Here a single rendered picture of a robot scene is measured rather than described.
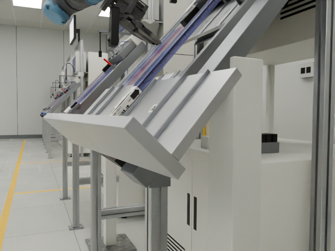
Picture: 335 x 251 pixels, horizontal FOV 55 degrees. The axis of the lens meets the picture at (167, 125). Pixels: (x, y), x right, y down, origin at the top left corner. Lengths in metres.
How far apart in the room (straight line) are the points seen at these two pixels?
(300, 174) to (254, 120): 0.50
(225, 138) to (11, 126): 9.12
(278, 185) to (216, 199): 0.43
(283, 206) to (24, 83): 8.90
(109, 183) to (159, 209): 1.09
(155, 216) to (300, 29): 0.84
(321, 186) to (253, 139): 0.51
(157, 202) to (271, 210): 0.35
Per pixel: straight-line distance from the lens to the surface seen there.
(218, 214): 0.53
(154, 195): 0.71
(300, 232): 1.03
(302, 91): 3.06
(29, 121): 9.50
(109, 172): 1.79
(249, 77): 0.50
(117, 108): 0.41
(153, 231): 0.73
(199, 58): 0.78
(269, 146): 1.10
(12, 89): 9.52
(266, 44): 1.37
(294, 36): 1.27
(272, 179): 0.92
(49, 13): 1.00
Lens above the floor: 0.75
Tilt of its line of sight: 3 degrees down
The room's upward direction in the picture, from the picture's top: straight up
